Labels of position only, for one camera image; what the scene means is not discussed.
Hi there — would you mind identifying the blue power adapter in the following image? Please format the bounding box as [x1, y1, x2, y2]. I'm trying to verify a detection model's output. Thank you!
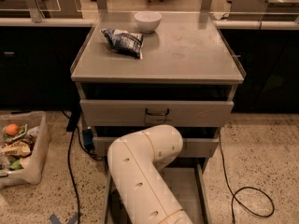
[82, 129, 94, 150]

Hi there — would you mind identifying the yellow snack bag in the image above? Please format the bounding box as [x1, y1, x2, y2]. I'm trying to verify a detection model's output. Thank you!
[2, 141, 31, 157]

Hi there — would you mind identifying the blue chip bag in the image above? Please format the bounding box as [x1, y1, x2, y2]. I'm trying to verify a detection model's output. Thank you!
[101, 28, 144, 59]

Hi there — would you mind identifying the grey top drawer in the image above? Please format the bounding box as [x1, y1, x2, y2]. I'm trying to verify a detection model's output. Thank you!
[80, 100, 234, 127]

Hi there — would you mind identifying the green snack item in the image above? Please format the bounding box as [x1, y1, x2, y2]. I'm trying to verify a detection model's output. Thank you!
[9, 160, 22, 171]

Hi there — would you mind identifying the black floor cable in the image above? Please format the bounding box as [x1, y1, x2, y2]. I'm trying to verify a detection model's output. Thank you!
[218, 133, 276, 224]
[61, 110, 103, 224]

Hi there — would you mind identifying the black floor cable right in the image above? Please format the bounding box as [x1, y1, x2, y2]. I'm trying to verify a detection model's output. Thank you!
[218, 133, 276, 224]

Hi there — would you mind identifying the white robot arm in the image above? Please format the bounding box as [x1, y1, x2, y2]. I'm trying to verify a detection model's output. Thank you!
[107, 124, 192, 224]

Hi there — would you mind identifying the clear plastic bin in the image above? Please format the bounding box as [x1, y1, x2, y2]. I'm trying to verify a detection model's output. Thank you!
[0, 111, 50, 189]

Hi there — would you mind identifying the orange fruit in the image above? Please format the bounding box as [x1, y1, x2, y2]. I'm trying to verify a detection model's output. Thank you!
[5, 123, 20, 136]

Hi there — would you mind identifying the black floor cable left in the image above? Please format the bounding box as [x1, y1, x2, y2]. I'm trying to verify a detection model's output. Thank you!
[61, 110, 103, 224]

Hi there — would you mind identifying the white ceramic bowl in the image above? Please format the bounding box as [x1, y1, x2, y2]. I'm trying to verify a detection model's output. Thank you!
[135, 11, 162, 33]

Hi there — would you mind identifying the grey drawer cabinet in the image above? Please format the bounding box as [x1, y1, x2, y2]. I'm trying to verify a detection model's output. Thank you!
[69, 10, 247, 224]

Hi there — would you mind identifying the grey bottom drawer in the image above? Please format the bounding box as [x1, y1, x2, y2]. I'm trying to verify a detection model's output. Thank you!
[101, 164, 212, 224]

